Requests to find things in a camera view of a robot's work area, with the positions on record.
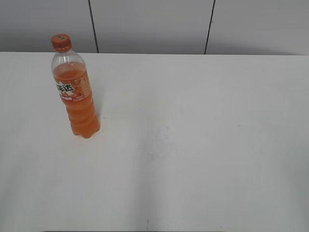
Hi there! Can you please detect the orange soda plastic bottle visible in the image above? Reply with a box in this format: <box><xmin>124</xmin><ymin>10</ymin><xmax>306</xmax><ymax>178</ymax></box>
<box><xmin>51</xmin><ymin>50</ymin><xmax>100</xmax><ymax>138</ymax></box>

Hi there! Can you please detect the orange bottle cap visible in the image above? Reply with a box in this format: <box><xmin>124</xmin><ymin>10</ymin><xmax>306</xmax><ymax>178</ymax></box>
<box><xmin>51</xmin><ymin>33</ymin><xmax>72</xmax><ymax>52</ymax></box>

